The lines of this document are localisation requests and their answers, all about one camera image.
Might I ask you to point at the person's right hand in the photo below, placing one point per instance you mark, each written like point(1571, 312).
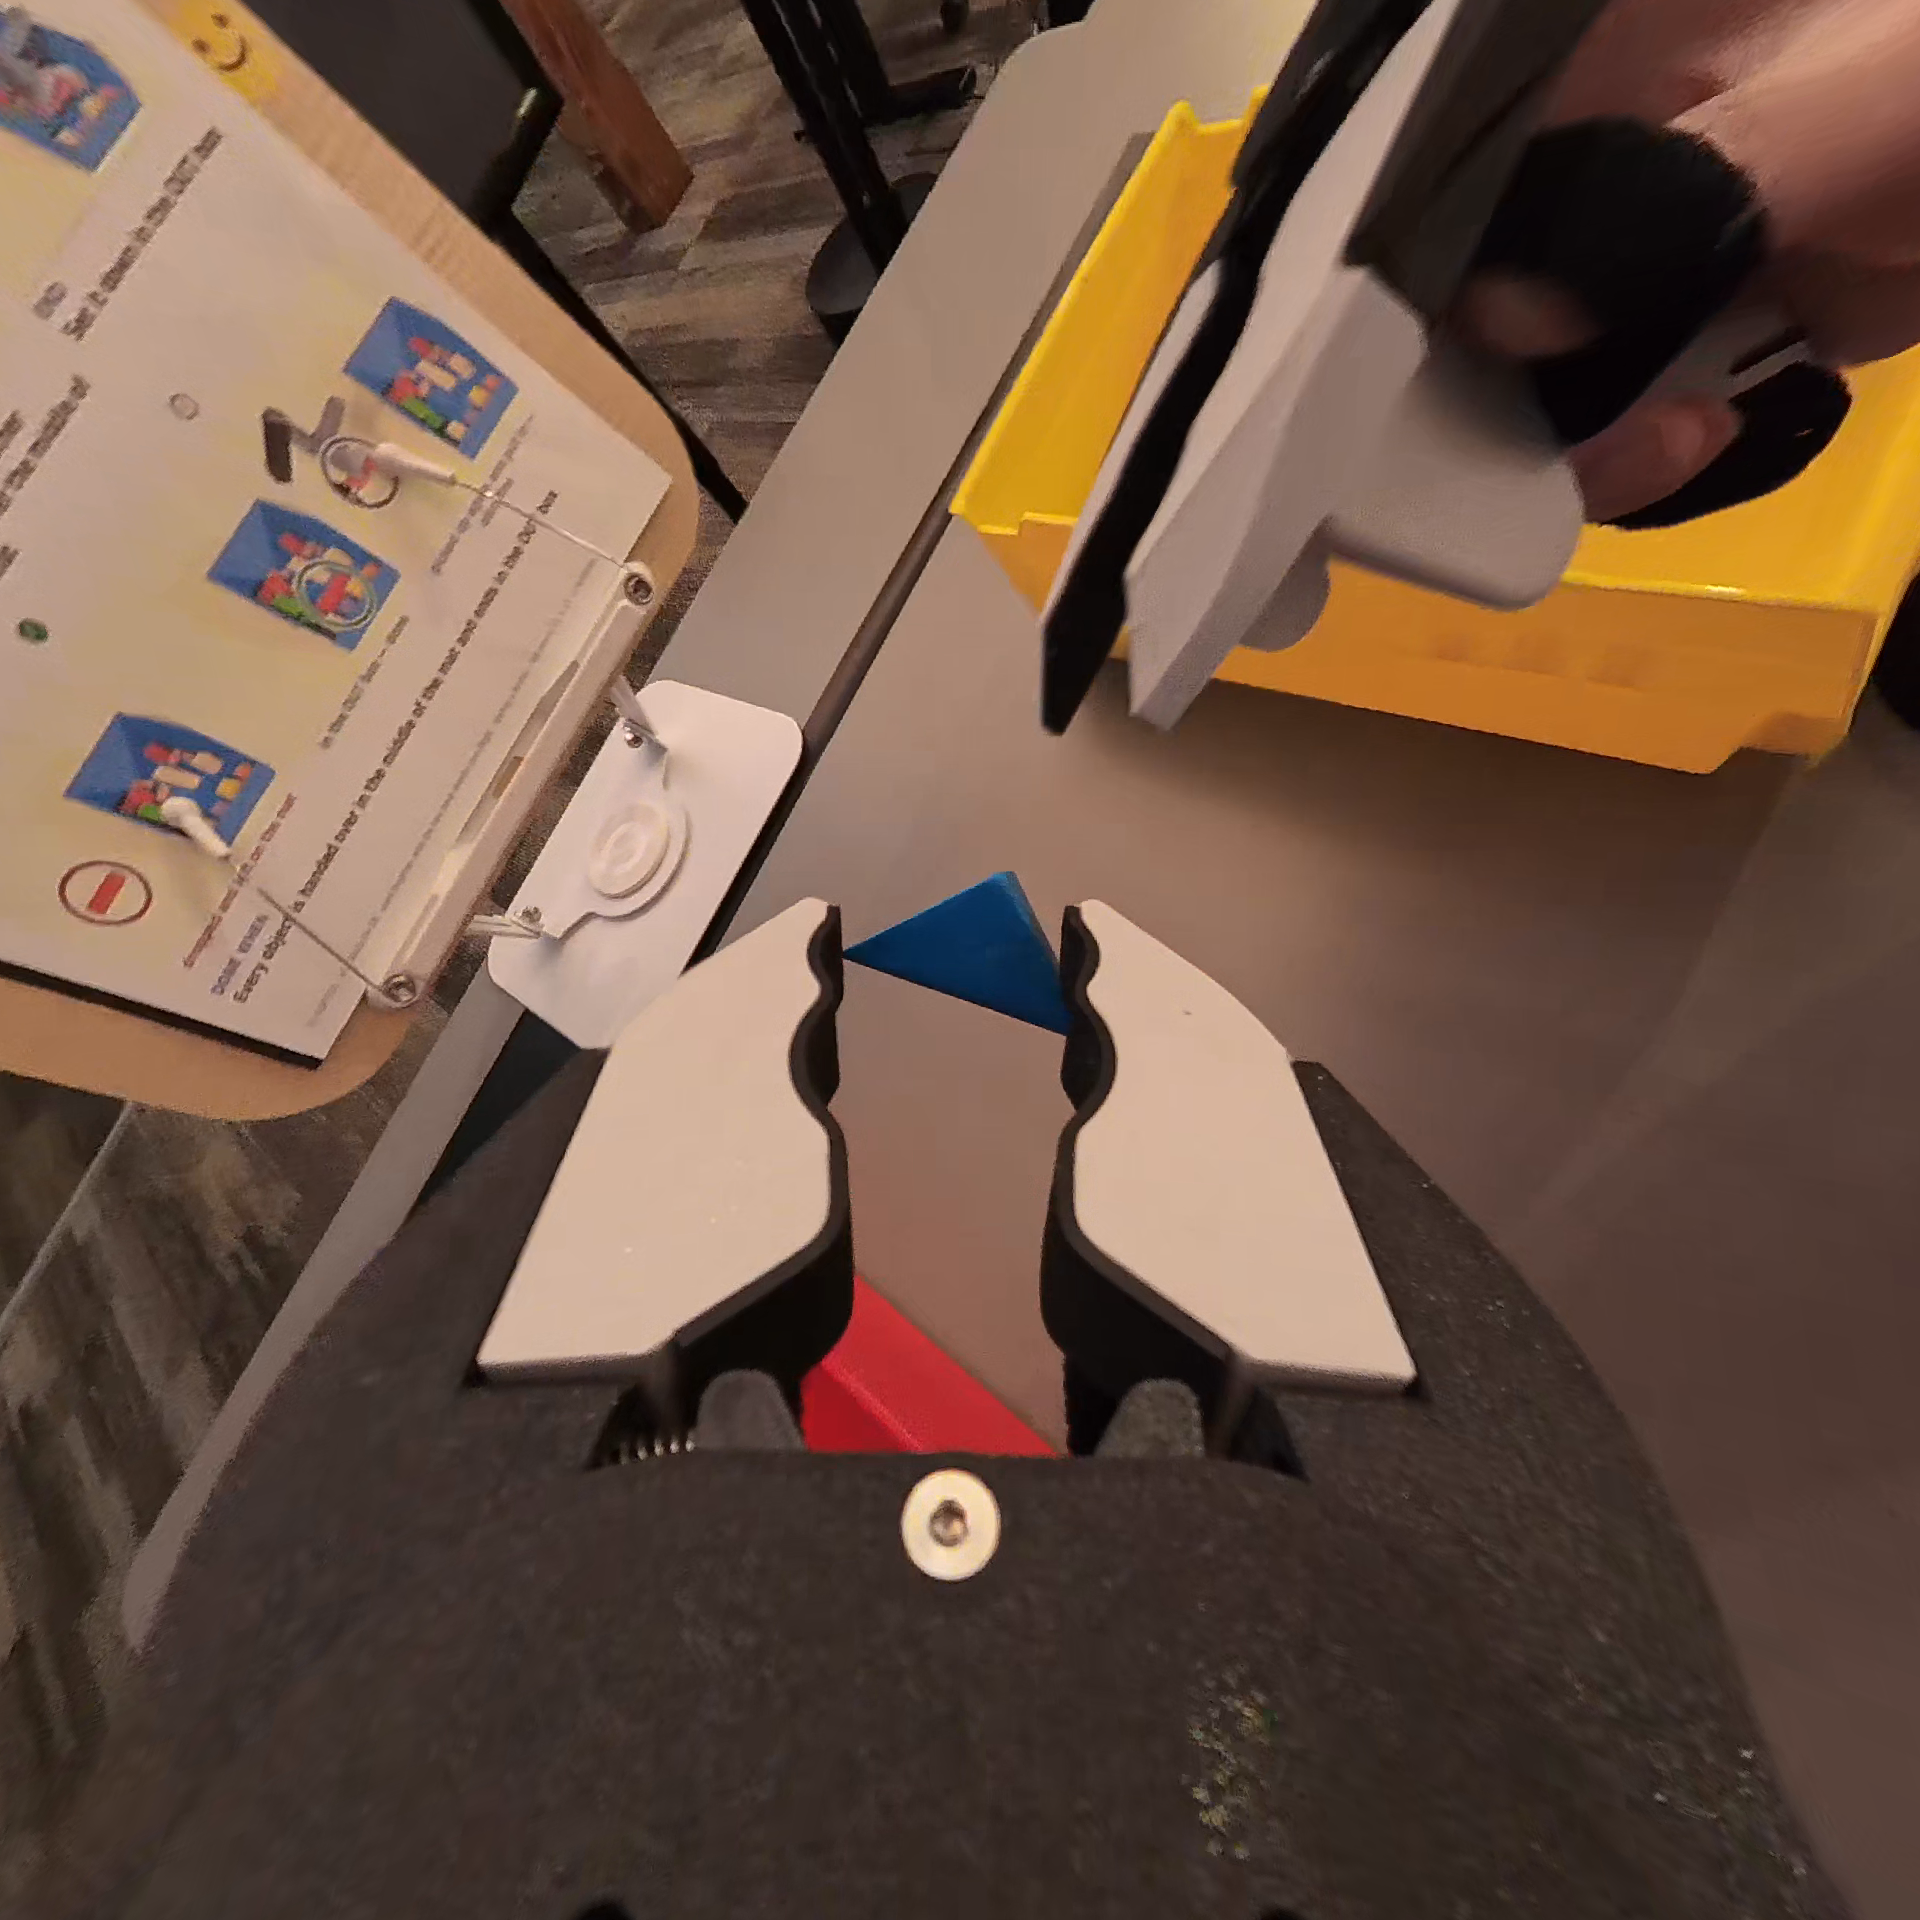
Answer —
point(1828, 119)

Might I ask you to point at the dark framed panel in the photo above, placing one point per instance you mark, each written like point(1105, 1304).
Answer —
point(405, 76)

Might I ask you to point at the blue wooden block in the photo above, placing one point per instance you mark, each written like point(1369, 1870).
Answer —
point(973, 954)

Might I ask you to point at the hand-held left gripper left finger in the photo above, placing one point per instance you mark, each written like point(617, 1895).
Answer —
point(674, 1171)

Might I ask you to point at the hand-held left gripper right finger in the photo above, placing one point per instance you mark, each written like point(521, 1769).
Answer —
point(1215, 1185)

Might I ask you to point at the brown wooden furniture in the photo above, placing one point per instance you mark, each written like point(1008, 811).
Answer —
point(599, 106)

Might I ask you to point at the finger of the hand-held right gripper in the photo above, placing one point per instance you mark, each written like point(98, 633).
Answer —
point(1276, 494)

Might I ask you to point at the red plastic bin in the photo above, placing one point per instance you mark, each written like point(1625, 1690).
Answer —
point(901, 1394)

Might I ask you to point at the yellow plastic bin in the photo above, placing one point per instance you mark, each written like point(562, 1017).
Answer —
point(1499, 660)

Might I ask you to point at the instruction sheet on wooden board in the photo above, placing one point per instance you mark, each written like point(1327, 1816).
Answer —
point(180, 1079)

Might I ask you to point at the yellow smiley sticker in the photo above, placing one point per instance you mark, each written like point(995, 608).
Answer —
point(224, 43)

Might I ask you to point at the black mobile whiteboard stand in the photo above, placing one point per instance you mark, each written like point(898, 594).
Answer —
point(818, 90)

